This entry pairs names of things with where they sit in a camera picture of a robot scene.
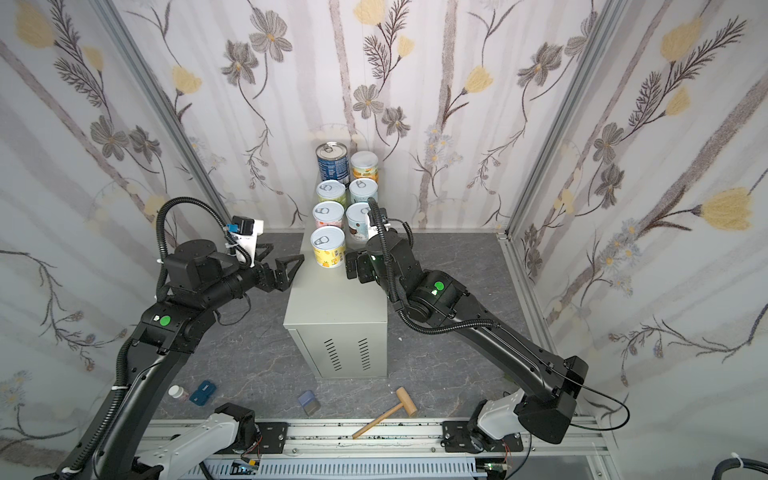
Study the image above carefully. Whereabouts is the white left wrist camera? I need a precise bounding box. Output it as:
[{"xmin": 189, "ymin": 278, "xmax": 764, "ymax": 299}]
[{"xmin": 225, "ymin": 215, "xmax": 264, "ymax": 268}]

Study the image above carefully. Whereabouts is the grey metal cabinet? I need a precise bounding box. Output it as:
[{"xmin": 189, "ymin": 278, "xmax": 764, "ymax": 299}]
[{"xmin": 283, "ymin": 173, "xmax": 389, "ymax": 380}]

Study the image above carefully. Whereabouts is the small grey blue block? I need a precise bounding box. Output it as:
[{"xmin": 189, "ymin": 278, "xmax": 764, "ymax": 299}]
[{"xmin": 298, "ymin": 390, "xmax": 321, "ymax": 416}]

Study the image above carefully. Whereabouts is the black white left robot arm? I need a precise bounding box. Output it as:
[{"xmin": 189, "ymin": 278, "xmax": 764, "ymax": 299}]
[{"xmin": 49, "ymin": 197, "xmax": 305, "ymax": 479}]

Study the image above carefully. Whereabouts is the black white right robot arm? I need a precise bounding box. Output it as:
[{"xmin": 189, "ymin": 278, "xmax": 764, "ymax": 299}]
[{"xmin": 348, "ymin": 198, "xmax": 588, "ymax": 453}]

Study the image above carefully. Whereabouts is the pink labelled white can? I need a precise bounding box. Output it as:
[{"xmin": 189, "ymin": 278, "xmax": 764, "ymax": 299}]
[{"xmin": 312, "ymin": 200, "xmax": 345, "ymax": 229}]

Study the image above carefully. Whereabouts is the blue labelled tin can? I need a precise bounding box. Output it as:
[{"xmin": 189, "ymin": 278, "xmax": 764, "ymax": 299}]
[{"xmin": 315, "ymin": 141, "xmax": 350, "ymax": 184}]

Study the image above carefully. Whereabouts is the blue toy car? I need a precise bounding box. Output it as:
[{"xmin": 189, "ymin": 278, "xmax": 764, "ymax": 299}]
[{"xmin": 189, "ymin": 380, "xmax": 217, "ymax": 407}]

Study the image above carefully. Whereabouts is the small white bottle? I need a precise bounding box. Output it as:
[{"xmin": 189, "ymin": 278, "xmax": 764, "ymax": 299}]
[{"xmin": 167, "ymin": 385, "xmax": 189, "ymax": 401}]

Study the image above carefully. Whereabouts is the green labelled white can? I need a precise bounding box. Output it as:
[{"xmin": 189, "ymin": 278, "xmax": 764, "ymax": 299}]
[{"xmin": 316, "ymin": 180, "xmax": 348, "ymax": 208}]

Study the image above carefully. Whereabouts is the wooden mallet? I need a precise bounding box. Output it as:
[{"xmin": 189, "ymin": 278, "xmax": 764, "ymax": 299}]
[{"xmin": 352, "ymin": 387, "xmax": 418, "ymax": 440}]

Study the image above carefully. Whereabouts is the teal labelled white can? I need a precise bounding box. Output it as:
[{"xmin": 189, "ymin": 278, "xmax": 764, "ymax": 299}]
[{"xmin": 348, "ymin": 177, "xmax": 379, "ymax": 203}]

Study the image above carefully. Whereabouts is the black cable bottom right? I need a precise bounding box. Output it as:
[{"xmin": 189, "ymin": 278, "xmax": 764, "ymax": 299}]
[{"xmin": 710, "ymin": 455, "xmax": 768, "ymax": 480}]

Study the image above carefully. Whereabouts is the yellow labelled white can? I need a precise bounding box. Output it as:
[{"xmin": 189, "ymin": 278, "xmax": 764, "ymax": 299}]
[{"xmin": 310, "ymin": 226, "xmax": 346, "ymax": 269}]

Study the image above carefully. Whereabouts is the orange can with plastic lid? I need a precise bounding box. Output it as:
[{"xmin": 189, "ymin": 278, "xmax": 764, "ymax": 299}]
[{"xmin": 349, "ymin": 151, "xmax": 379, "ymax": 182}]

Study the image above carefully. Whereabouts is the aluminium rail base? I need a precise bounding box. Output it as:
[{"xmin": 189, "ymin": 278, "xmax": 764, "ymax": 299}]
[{"xmin": 110, "ymin": 416, "xmax": 619, "ymax": 480}]

